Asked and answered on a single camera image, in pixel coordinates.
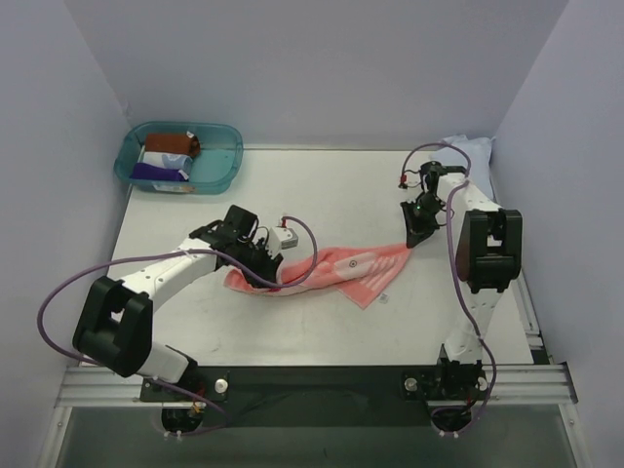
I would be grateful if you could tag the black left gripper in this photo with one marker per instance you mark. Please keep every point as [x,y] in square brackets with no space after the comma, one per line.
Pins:
[263,261]

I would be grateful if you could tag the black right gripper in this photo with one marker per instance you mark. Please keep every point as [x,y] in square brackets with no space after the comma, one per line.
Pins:
[417,224]

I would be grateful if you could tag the pink striped towel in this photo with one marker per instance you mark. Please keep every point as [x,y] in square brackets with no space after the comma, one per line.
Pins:
[359,274]

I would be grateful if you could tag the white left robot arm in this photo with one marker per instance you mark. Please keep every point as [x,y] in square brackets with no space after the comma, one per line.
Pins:
[115,328]

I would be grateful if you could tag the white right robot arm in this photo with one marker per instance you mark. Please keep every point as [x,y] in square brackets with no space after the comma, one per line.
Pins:
[484,244]

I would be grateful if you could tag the light blue towel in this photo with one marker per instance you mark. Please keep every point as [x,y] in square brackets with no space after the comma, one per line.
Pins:
[478,150]

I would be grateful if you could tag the teal plastic bin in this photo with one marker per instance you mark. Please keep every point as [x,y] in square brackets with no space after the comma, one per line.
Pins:
[212,170]

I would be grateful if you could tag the white blue rolled towel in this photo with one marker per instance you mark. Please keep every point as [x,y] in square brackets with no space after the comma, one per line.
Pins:
[169,161]

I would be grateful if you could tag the brown rolled towel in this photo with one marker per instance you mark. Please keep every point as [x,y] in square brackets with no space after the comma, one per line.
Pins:
[185,144]

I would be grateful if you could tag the purple rolled towel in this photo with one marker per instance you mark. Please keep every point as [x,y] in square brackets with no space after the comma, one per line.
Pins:
[142,171]

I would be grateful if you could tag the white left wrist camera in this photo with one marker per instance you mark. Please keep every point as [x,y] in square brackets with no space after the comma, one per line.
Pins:
[281,238]

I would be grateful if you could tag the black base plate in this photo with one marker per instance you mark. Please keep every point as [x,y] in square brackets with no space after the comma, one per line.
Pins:
[321,397]

